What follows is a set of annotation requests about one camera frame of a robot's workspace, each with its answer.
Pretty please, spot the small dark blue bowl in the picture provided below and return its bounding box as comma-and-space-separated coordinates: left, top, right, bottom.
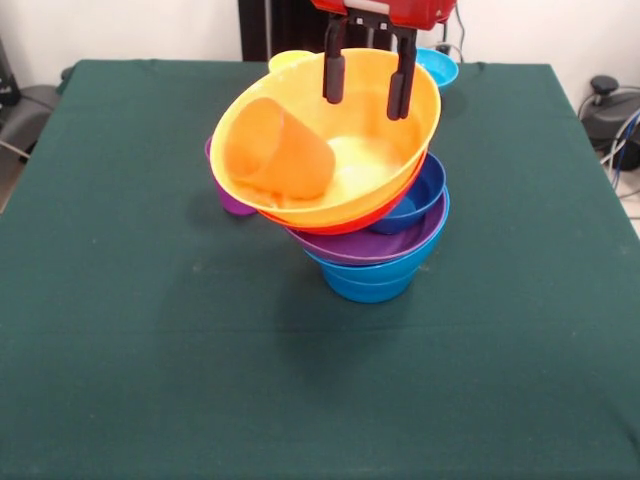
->
367, 153, 448, 237

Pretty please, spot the blue cable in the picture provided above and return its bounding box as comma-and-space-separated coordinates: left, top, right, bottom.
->
612, 110, 640, 174

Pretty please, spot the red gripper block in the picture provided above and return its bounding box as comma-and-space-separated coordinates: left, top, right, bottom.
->
309, 0, 459, 122

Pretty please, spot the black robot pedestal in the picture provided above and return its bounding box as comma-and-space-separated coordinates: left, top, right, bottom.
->
238, 0, 399, 63

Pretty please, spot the orange-red plastic cup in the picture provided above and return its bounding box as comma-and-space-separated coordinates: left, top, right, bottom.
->
223, 97, 335, 200

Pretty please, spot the medium light blue bowl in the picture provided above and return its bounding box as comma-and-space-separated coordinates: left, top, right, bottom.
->
303, 187, 452, 284

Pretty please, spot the small cyan plastic bowl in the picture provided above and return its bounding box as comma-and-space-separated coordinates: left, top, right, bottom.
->
415, 47, 460, 94

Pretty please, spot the orange shallow plastic bowl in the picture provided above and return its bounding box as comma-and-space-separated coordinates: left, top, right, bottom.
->
255, 142, 430, 236

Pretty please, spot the purple plastic cup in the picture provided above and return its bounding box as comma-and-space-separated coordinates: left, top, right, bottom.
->
204, 137, 258, 218

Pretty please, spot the small light blue bowl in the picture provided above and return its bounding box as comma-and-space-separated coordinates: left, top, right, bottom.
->
322, 269, 417, 304

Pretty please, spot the dark green tablecloth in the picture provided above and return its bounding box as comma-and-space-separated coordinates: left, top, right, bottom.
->
0, 59, 640, 480

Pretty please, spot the large purple plastic bowl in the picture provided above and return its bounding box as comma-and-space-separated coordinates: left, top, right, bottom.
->
283, 187, 450, 266

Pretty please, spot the black hanging wall cable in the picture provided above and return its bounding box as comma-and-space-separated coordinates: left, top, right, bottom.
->
442, 9, 467, 64

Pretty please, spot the large yellow plastic bowl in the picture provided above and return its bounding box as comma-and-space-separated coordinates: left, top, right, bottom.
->
208, 48, 443, 227

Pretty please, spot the yellow plastic cup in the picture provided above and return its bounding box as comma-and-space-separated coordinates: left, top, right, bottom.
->
267, 49, 317, 75

